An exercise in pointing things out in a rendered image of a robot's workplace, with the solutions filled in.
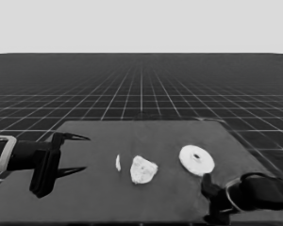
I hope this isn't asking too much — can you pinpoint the large white disc small hole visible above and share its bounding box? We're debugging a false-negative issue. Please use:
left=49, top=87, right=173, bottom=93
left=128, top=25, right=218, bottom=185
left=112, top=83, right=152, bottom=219
left=178, top=144, right=216, bottom=177

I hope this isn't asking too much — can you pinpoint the small thin white T-shaped piece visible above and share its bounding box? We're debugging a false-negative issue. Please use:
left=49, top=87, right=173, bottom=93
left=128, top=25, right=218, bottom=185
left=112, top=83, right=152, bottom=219
left=114, top=153, right=123, bottom=173

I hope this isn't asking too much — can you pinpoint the white round carrier with pins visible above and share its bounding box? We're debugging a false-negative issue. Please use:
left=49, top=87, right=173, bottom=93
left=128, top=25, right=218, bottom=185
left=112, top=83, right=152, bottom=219
left=132, top=157, right=157, bottom=183

